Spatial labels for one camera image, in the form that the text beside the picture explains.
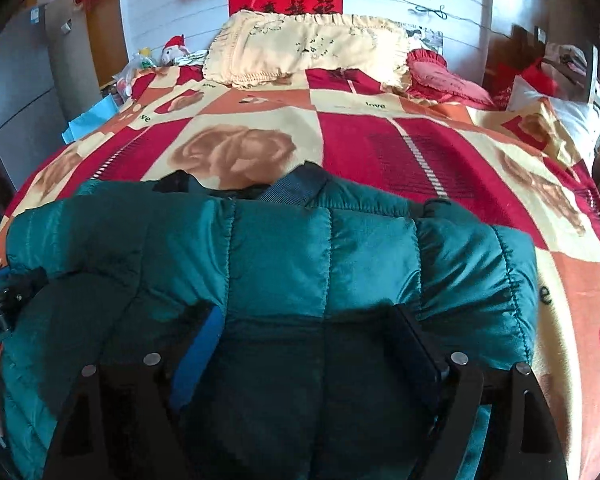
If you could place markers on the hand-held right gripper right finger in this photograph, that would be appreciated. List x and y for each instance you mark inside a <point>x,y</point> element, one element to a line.
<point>422,360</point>

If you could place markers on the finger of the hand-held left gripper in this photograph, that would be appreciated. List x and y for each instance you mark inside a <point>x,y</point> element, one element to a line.
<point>25,285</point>

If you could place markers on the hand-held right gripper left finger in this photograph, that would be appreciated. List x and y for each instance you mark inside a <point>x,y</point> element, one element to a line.
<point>197,360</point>

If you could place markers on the teal quilted puffer jacket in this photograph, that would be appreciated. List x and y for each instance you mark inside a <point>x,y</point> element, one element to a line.
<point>290,260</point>

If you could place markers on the light blue cloth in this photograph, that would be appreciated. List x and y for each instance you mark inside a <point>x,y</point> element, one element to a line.
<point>92,117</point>

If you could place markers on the grey cabinet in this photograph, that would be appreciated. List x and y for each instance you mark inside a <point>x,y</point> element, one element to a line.
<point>20,95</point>

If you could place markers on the red and cream printed blanket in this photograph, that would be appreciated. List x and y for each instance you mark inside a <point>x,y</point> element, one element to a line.
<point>380,145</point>

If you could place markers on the clear plastic bag of things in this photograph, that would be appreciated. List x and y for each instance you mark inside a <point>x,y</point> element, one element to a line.
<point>132,72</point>

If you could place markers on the wooden door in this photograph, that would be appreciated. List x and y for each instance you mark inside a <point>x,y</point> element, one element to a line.
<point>105,40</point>

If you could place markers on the plush toy with red hat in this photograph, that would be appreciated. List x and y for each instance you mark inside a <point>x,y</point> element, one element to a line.
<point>174,50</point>

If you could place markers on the red frilled pillow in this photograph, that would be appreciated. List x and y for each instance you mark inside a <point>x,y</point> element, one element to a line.
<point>445,80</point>

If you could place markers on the white pillow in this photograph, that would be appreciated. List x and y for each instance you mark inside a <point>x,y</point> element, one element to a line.
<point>570,120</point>

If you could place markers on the cream frilled pillow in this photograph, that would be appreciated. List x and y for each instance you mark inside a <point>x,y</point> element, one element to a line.
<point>305,47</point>

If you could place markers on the wall picture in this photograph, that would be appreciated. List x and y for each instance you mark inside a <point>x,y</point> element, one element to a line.
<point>427,40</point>

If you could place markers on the red wall poster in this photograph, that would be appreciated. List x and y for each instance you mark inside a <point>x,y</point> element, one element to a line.
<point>285,2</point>

